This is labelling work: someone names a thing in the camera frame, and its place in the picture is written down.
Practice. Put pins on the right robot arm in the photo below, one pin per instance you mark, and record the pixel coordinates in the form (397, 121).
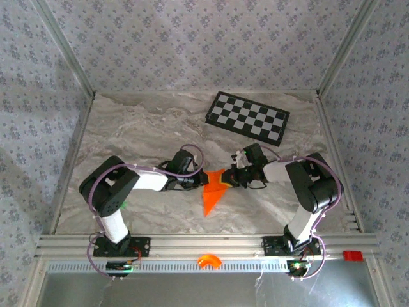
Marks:
(278, 171)

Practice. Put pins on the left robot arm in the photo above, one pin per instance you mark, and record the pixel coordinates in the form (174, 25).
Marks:
(150, 180)

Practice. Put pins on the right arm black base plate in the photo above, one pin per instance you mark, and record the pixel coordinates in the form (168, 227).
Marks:
(271, 246)

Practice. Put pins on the aluminium frame post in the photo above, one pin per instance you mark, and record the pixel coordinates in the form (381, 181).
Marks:
(346, 48)
(67, 51)

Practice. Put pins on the aluminium mounting rail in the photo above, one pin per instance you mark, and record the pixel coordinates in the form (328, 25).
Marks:
(204, 244)

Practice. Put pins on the aluminium side rail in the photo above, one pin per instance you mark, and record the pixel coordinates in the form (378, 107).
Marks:
(72, 160)
(335, 144)

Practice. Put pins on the red plastic block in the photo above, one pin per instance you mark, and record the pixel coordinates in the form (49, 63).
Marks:
(353, 256)

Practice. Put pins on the grey metal sheet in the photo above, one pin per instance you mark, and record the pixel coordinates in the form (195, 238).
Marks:
(191, 291)

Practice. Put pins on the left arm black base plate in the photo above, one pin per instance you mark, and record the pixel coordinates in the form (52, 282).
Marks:
(143, 246)

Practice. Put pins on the black white checkerboard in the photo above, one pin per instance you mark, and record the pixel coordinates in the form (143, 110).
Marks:
(247, 118)

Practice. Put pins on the orange plastic arc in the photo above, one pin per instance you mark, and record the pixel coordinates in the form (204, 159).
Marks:
(209, 259)

